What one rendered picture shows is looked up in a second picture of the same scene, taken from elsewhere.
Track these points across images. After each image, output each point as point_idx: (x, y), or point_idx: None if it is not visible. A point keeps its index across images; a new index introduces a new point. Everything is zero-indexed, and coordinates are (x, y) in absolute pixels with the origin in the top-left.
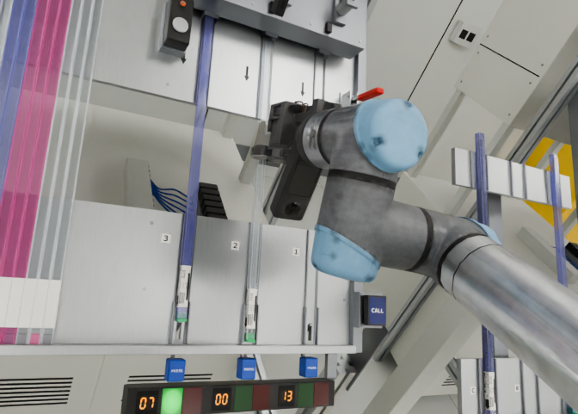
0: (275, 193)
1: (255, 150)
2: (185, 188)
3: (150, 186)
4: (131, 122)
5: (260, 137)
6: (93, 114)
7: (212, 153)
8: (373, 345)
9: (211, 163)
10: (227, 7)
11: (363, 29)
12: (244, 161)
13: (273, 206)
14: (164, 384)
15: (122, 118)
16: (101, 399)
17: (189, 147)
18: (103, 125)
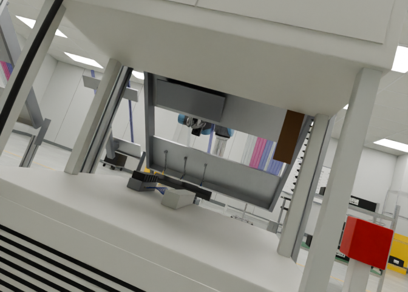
0: (200, 131)
1: (204, 124)
2: (134, 192)
3: (175, 189)
4: (124, 217)
5: (198, 121)
6: (173, 236)
7: (61, 179)
8: (143, 159)
9: (79, 181)
10: None
11: None
12: (79, 156)
13: (200, 134)
14: (201, 191)
15: (132, 222)
16: None
17: (81, 188)
18: (167, 226)
